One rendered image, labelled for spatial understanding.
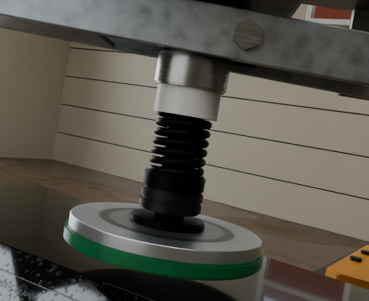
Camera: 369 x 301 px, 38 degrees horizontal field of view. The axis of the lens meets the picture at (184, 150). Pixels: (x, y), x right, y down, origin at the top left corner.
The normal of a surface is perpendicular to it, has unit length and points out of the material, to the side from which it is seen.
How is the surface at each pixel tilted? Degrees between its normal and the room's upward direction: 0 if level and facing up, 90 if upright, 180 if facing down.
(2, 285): 45
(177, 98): 90
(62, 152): 90
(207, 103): 90
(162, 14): 90
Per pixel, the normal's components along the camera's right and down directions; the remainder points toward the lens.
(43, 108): 0.82, 0.17
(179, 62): -0.34, 0.00
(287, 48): -0.06, 0.04
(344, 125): -0.55, -0.05
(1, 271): -0.23, -0.73
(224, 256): 0.54, 0.14
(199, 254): 0.31, 0.11
